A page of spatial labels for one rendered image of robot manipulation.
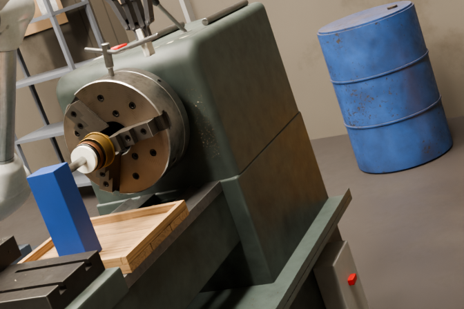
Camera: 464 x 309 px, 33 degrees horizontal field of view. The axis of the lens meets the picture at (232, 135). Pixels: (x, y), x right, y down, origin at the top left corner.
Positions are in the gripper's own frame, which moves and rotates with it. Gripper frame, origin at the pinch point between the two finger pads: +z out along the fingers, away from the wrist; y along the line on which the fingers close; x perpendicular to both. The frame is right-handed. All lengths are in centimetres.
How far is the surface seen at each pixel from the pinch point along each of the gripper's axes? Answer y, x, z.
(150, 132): -4.7, -4.2, 21.3
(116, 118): -15.7, -0.2, 16.7
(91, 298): 5, -59, 37
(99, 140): -15.2, -10.9, 18.9
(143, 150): -11.2, -0.3, 26.4
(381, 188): -21, 218, 131
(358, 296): 13, 52, 103
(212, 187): -1.2, 9.5, 43.1
